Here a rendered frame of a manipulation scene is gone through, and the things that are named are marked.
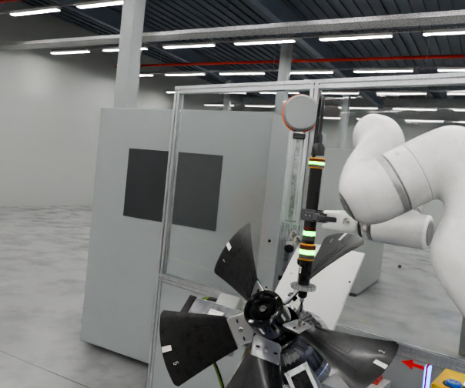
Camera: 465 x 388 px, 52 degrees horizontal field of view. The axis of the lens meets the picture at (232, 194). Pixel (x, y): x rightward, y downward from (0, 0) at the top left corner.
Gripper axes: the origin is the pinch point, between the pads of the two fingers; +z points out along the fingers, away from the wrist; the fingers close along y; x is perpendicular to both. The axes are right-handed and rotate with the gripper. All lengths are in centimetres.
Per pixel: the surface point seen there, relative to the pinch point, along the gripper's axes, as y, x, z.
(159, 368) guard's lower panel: 71, -103, 120
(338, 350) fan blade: -4.5, -33.0, -14.1
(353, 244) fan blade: 12.6, -7.6, -7.9
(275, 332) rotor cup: -4.5, -33.7, 4.9
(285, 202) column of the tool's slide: 55, -1, 42
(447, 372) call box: 33, -43, -33
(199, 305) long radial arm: 8, -38, 44
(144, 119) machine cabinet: 138, 44, 228
